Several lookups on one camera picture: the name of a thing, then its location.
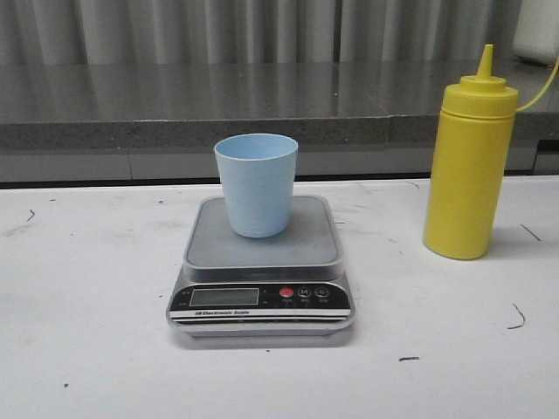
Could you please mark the light blue plastic cup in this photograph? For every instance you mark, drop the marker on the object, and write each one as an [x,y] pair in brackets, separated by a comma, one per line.
[257,172]

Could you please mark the yellow squeeze bottle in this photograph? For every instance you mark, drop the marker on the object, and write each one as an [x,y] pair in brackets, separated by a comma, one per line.
[475,128]

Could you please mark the silver electronic kitchen scale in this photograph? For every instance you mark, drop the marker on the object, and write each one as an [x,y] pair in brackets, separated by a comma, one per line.
[289,290]

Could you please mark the grey stone counter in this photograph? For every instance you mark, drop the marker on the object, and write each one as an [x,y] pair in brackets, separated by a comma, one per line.
[159,123]

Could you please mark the white container on counter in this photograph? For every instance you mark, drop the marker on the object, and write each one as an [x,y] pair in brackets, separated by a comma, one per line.
[536,33]

